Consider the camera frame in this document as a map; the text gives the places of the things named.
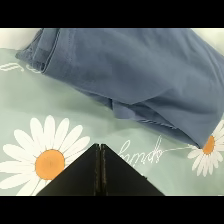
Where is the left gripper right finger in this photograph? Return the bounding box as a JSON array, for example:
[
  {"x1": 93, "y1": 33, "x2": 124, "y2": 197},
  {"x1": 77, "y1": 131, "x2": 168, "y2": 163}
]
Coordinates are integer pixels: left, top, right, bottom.
[{"x1": 100, "y1": 143, "x2": 165, "y2": 197}]

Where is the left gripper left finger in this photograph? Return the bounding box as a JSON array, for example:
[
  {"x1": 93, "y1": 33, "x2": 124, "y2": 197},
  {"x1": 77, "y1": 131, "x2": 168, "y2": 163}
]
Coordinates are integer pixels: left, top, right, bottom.
[{"x1": 36, "y1": 143, "x2": 101, "y2": 197}]

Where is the blue T-shirt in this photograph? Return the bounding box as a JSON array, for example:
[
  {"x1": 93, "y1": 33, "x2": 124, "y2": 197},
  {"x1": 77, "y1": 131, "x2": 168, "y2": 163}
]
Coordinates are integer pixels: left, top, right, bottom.
[{"x1": 15, "y1": 28, "x2": 224, "y2": 149}]

